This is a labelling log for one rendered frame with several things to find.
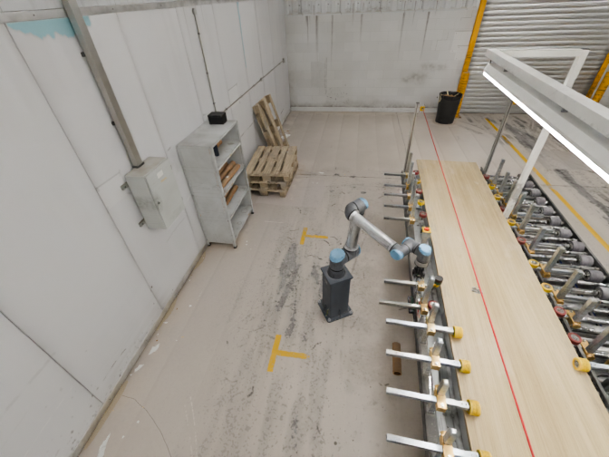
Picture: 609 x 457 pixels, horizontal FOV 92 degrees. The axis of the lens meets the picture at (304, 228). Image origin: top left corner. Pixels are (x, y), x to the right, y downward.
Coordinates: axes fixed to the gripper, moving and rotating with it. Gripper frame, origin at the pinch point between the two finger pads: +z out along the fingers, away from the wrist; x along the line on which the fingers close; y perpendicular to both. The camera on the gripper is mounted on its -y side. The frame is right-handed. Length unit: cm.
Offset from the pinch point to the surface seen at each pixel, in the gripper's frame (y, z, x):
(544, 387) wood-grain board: 68, 11, 73
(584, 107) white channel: 30, -145, 38
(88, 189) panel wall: 18, -74, -261
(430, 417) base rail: 90, 31, 8
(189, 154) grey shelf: -109, -47, -252
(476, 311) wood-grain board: 15.8, 10.2, 45.0
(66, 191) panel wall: 35, -81, -260
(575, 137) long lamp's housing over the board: 37, -135, 36
